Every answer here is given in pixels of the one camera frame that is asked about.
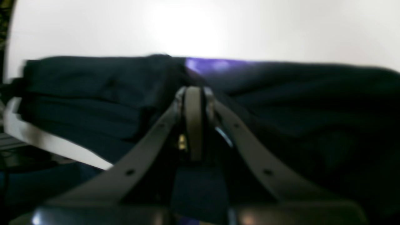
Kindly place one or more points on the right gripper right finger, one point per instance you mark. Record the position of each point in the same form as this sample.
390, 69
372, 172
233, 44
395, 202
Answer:
298, 200

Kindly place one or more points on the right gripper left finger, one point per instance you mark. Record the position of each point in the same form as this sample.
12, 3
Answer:
136, 191

